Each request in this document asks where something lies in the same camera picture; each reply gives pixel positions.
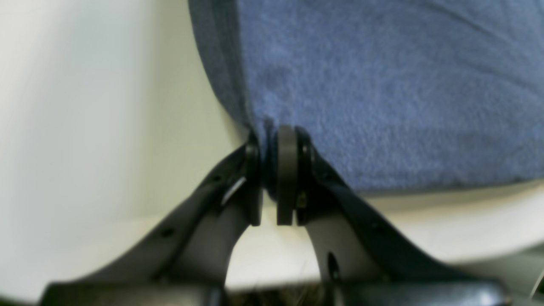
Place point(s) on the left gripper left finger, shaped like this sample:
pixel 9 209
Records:
pixel 184 260

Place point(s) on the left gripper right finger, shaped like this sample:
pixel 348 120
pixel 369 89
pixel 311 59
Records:
pixel 363 259

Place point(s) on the navy blue T-shirt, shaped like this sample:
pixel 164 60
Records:
pixel 395 94

